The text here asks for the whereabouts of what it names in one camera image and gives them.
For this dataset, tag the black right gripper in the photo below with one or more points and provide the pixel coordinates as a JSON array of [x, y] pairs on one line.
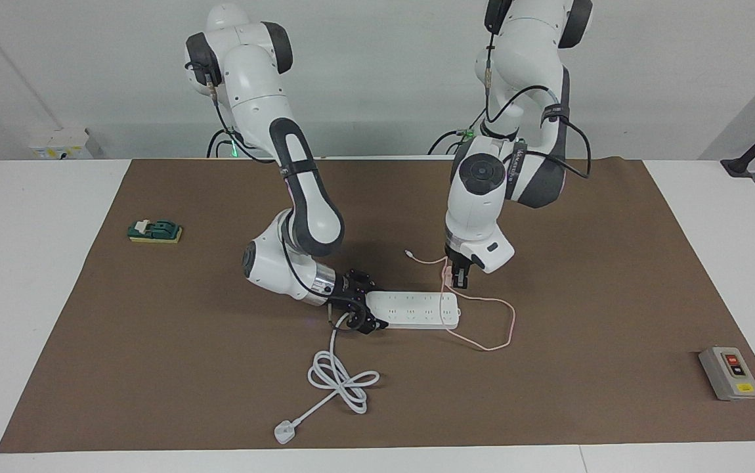
[[346, 294]]

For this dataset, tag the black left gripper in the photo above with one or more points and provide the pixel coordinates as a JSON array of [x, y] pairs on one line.
[[456, 257]]

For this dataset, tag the pink charger adapter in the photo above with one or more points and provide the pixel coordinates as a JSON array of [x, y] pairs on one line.
[[446, 270]]

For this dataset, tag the white power strip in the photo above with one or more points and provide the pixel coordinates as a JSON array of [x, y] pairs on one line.
[[413, 310]]

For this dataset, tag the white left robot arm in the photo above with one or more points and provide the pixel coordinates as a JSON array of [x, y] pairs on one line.
[[482, 197]]

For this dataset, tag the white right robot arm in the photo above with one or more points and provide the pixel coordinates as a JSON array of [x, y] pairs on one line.
[[253, 85]]

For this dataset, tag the brown table mat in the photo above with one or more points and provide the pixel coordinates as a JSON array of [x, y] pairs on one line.
[[548, 394]]

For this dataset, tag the green knife switch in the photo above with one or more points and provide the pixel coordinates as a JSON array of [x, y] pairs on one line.
[[154, 231]]

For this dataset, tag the grey on-off switch box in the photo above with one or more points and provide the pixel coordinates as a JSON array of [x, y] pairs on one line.
[[729, 373]]

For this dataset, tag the white wall box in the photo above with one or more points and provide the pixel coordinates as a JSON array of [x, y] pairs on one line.
[[59, 143]]

